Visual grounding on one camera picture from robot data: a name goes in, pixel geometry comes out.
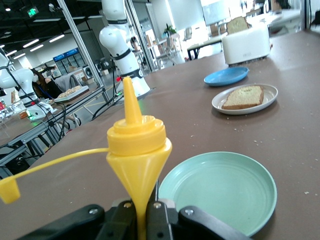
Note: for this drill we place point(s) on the tray of bread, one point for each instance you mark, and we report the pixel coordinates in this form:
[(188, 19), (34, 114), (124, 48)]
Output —
[(72, 92)]

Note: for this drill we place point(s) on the green exit sign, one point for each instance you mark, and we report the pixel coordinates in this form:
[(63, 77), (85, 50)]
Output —
[(33, 12)]

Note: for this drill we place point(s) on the person in dark clothes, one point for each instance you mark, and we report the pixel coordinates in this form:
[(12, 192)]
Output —
[(51, 88)]

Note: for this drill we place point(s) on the mint green plate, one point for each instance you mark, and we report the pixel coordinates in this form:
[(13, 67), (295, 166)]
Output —
[(220, 190)]

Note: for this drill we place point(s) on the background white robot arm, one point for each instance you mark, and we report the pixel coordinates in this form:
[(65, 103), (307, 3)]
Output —
[(22, 77)]

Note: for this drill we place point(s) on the yellow squeeze bottle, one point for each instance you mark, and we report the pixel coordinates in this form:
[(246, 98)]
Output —
[(140, 162)]

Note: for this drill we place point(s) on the blue plate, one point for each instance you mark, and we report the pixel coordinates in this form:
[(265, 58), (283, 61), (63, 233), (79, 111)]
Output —
[(225, 76)]

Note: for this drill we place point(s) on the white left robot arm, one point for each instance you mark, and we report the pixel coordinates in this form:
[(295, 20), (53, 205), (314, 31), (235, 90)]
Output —
[(117, 37)]

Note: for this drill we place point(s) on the aluminium frame post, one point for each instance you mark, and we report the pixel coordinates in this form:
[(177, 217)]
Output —
[(81, 42)]

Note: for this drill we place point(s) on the beige plate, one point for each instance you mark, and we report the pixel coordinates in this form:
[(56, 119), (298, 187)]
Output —
[(271, 96)]

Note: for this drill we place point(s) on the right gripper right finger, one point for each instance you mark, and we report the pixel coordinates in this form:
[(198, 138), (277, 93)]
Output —
[(158, 222)]

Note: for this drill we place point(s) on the brown bread slice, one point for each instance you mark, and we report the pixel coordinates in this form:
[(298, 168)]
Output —
[(237, 25), (243, 97)]

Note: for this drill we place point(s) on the white toaster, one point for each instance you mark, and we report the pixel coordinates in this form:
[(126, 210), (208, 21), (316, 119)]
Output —
[(246, 47)]

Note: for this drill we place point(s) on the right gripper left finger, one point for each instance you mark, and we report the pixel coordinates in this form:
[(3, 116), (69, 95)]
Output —
[(125, 222)]

